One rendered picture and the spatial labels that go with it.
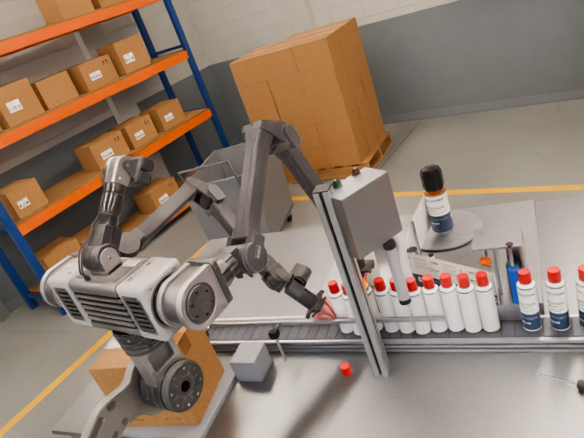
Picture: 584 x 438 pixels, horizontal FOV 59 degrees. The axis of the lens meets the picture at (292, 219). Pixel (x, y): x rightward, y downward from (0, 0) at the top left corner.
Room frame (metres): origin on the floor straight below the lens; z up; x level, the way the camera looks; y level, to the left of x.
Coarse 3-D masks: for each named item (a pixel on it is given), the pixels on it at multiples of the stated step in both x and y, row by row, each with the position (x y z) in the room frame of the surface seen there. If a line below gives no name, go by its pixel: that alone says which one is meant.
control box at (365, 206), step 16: (352, 176) 1.31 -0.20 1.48; (368, 176) 1.27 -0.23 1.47; (384, 176) 1.26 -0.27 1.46; (336, 192) 1.25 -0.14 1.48; (352, 192) 1.22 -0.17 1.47; (368, 192) 1.23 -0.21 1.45; (384, 192) 1.26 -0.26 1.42; (336, 208) 1.22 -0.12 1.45; (352, 208) 1.21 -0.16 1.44; (368, 208) 1.23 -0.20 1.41; (384, 208) 1.25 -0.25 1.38; (352, 224) 1.20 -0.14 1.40; (368, 224) 1.22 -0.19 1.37; (384, 224) 1.24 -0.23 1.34; (400, 224) 1.27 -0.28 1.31; (352, 240) 1.20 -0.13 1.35; (368, 240) 1.21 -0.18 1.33; (384, 240) 1.24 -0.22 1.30; (352, 256) 1.22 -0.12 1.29
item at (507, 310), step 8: (520, 248) 1.21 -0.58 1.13; (496, 256) 1.27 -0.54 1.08; (512, 256) 1.22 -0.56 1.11; (520, 256) 1.30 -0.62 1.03; (488, 264) 1.32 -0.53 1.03; (496, 264) 1.27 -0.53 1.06; (512, 264) 1.22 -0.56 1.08; (520, 264) 1.28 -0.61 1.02; (496, 272) 1.27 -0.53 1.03; (496, 280) 1.35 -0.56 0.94; (504, 280) 1.33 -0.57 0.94; (504, 288) 1.30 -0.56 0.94; (504, 296) 1.26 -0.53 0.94; (496, 304) 1.24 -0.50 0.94; (504, 304) 1.23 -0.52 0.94; (512, 304) 1.22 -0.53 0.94; (504, 312) 1.23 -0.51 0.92; (512, 312) 1.22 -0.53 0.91; (520, 312) 1.20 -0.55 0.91; (504, 320) 1.23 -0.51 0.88
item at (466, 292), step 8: (464, 280) 1.23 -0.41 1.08; (456, 288) 1.25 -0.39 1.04; (464, 288) 1.23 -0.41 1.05; (472, 288) 1.23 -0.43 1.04; (464, 296) 1.22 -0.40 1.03; (472, 296) 1.22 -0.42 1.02; (464, 304) 1.23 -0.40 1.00; (472, 304) 1.22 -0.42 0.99; (464, 312) 1.23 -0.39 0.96; (472, 312) 1.22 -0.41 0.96; (464, 320) 1.24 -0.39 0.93; (472, 320) 1.22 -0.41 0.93; (480, 320) 1.23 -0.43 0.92; (472, 328) 1.22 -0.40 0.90; (480, 328) 1.22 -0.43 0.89
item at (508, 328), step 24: (216, 336) 1.69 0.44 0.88; (240, 336) 1.64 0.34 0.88; (264, 336) 1.59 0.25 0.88; (288, 336) 1.54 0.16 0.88; (312, 336) 1.49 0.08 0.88; (336, 336) 1.44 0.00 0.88; (360, 336) 1.40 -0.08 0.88; (384, 336) 1.35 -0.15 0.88; (408, 336) 1.31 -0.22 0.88; (432, 336) 1.28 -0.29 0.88; (456, 336) 1.24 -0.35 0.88; (480, 336) 1.20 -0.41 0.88; (504, 336) 1.17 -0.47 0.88; (528, 336) 1.14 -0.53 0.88; (552, 336) 1.11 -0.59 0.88; (576, 336) 1.08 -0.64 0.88
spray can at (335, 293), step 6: (330, 282) 1.46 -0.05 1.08; (336, 282) 1.45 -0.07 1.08; (330, 288) 1.44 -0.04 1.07; (336, 288) 1.44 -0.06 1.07; (330, 294) 1.45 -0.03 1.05; (336, 294) 1.44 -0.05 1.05; (330, 300) 1.45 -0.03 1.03; (336, 300) 1.43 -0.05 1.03; (342, 300) 1.43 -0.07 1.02; (336, 306) 1.43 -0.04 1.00; (342, 306) 1.43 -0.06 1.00; (336, 312) 1.44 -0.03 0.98; (342, 312) 1.43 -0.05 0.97; (342, 318) 1.43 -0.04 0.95; (342, 324) 1.43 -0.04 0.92; (348, 324) 1.43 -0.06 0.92; (342, 330) 1.44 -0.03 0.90; (348, 330) 1.43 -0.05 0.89
